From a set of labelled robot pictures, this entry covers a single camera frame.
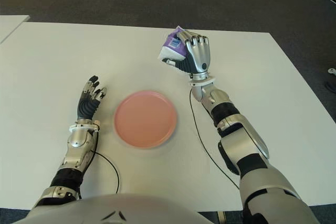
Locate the silver robot torso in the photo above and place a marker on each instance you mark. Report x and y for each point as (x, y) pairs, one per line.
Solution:
(118, 211)

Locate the white adjacent table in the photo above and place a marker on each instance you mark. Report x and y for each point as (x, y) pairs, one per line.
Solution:
(10, 26)

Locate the pink round plate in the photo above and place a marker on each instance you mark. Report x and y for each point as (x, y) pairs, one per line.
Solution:
(145, 119)

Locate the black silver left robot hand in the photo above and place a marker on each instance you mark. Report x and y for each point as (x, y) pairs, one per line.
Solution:
(86, 106)

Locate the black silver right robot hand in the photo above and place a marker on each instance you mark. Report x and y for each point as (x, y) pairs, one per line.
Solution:
(199, 56)

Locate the purple tissue paper pack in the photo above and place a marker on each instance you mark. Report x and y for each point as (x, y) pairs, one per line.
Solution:
(173, 47)

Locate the small white floor object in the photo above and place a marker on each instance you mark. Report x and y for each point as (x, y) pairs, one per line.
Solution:
(331, 70)

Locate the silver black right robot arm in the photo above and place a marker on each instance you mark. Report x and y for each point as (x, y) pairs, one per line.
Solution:
(249, 155)

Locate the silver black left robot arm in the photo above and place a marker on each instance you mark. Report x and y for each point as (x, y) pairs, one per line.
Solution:
(76, 150)

